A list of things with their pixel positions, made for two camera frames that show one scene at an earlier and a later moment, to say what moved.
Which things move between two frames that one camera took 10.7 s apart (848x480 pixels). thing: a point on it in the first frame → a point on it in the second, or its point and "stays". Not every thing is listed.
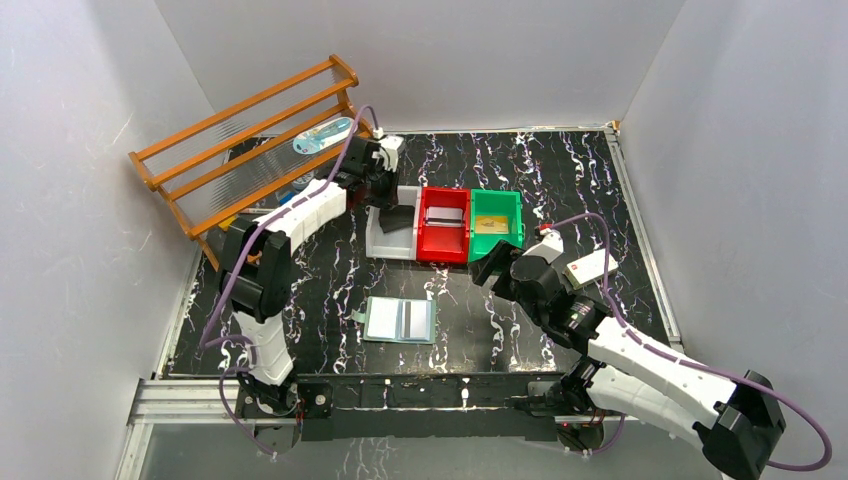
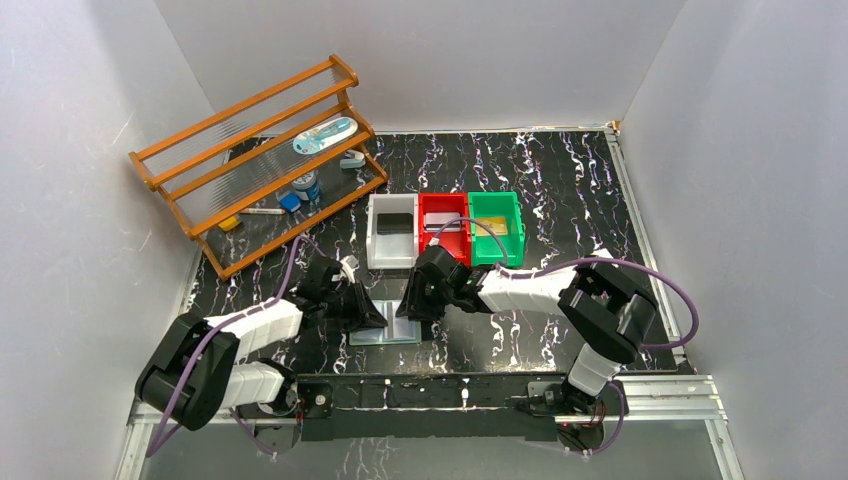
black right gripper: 502,266 → 419,295
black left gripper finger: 384,190 → 356,310
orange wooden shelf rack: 226,164 stays
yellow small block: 225,224 stays
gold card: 491,225 stays
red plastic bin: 443,244 stays
